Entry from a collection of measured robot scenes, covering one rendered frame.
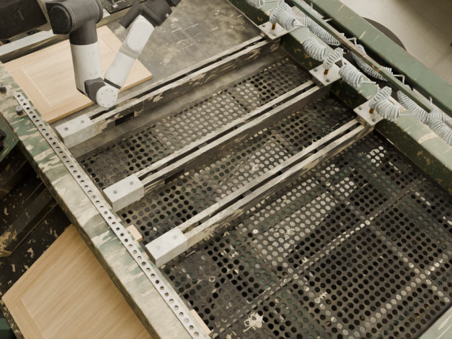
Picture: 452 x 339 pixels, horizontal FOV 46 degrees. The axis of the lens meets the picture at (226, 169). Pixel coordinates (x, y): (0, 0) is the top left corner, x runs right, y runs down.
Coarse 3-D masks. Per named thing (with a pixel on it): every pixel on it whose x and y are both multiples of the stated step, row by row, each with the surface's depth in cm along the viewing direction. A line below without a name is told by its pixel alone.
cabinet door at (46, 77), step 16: (48, 48) 224; (64, 48) 225; (112, 48) 229; (16, 64) 217; (32, 64) 218; (48, 64) 219; (64, 64) 220; (16, 80) 212; (32, 80) 213; (48, 80) 214; (64, 80) 215; (128, 80) 218; (144, 80) 221; (32, 96) 208; (48, 96) 209; (64, 96) 210; (80, 96) 210; (48, 112) 204; (64, 112) 204
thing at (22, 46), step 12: (120, 12) 242; (96, 24) 237; (36, 36) 225; (48, 36) 226; (60, 36) 229; (0, 48) 218; (12, 48) 219; (24, 48) 221; (36, 48) 225; (0, 60) 218
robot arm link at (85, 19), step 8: (72, 0) 162; (80, 0) 163; (88, 0) 165; (72, 8) 159; (80, 8) 161; (88, 8) 164; (96, 8) 167; (80, 16) 161; (88, 16) 164; (96, 16) 167; (80, 24) 163; (88, 24) 165; (72, 32) 166; (80, 32) 166; (88, 32) 166; (96, 32) 170; (72, 40) 168; (80, 40) 167; (88, 40) 168; (96, 40) 170
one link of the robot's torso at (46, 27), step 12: (0, 0) 160; (12, 0) 161; (24, 0) 163; (36, 0) 165; (48, 0) 165; (0, 12) 162; (12, 12) 164; (24, 12) 166; (36, 12) 168; (0, 24) 165; (12, 24) 167; (24, 24) 170; (36, 24) 172; (48, 24) 174; (0, 36) 169; (12, 36) 171
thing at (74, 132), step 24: (264, 24) 235; (240, 48) 231; (264, 48) 236; (192, 72) 219; (216, 72) 224; (144, 96) 207; (168, 96) 214; (72, 120) 196; (96, 120) 197; (120, 120) 205; (72, 144) 196
